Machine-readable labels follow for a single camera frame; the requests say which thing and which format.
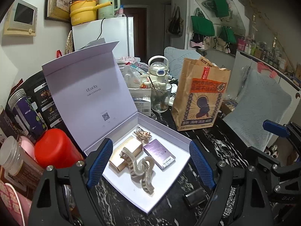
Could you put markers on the gold framed picture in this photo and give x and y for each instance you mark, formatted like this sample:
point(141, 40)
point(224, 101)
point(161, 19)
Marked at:
point(57, 10)

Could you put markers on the brown printed paper bag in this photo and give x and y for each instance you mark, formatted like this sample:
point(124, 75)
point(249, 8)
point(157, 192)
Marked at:
point(201, 89)

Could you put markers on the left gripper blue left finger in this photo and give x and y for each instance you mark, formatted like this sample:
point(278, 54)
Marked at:
point(84, 178)

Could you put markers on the green electric kettle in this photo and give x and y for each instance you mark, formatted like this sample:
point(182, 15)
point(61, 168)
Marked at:
point(108, 11)

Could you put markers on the black white checkered scrunchie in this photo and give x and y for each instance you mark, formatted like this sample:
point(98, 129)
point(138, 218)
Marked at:
point(230, 203)

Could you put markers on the crystal flower hair clip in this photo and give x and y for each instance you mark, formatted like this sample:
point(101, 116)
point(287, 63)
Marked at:
point(142, 136)

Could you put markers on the white refrigerator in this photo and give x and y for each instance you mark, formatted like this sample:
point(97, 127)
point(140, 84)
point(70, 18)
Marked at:
point(120, 29)

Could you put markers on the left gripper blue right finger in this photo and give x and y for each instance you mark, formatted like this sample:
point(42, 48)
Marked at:
point(213, 174)

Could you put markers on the purple label clear jar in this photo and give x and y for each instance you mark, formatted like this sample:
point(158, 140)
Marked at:
point(26, 115)

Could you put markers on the red canister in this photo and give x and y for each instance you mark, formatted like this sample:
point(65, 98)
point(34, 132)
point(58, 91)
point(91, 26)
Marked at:
point(55, 148)

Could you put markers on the glass cup with straw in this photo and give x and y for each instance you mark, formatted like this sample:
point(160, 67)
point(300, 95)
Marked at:
point(160, 96)

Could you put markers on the gold rectangular box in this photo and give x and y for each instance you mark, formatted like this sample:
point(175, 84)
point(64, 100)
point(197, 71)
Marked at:
point(129, 148)

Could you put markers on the green tote bag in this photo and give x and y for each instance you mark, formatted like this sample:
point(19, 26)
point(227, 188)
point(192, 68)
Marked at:
point(202, 26)

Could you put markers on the beige wall intercom panel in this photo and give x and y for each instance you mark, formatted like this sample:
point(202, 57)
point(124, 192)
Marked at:
point(21, 19)

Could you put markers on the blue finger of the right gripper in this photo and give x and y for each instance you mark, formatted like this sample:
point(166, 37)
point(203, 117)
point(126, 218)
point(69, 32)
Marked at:
point(275, 128)

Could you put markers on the light blue towel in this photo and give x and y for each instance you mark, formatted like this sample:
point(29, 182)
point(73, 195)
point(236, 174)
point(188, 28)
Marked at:
point(263, 99)

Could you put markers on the lilac open gift box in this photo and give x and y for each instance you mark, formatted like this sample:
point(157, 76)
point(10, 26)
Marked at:
point(94, 102)

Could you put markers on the yellow cooking pot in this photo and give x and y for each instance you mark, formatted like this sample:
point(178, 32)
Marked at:
point(82, 11)

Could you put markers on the purple eyes cosmetic box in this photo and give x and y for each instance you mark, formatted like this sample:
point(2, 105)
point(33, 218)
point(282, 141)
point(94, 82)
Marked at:
point(161, 155)

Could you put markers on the clear jar brown contents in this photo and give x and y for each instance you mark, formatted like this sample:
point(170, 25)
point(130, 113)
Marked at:
point(18, 163)

